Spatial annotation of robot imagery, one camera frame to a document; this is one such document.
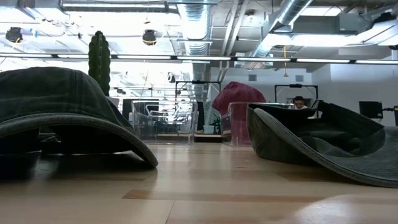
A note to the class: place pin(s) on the maroon baseball cap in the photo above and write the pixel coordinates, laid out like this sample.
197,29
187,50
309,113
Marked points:
237,96

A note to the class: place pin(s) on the green cactus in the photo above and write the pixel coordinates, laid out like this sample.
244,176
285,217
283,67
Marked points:
99,62

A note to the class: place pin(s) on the small green potted plant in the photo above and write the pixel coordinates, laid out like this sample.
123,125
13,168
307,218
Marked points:
217,123

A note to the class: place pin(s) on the grey rectangular ceiling duct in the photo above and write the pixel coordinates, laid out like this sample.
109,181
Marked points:
326,24

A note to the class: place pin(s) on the person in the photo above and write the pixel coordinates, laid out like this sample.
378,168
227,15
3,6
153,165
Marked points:
299,102

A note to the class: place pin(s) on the black aluminium table frame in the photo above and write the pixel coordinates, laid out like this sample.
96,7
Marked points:
208,139

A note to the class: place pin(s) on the dark grey baseball cap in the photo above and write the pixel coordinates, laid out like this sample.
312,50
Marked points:
62,93
342,155

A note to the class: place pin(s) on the clear plastic bin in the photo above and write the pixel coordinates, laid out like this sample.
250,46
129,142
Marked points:
186,124
228,130

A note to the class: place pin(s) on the long ceiling light strip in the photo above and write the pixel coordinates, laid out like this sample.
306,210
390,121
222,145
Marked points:
202,58

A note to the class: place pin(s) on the black gantry frame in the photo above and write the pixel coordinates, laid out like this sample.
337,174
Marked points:
295,85

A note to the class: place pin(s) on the pale blue box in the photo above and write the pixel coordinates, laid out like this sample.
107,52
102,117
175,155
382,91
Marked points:
208,129

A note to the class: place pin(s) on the yellow hanging pendant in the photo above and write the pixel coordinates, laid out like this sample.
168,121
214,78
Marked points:
285,74

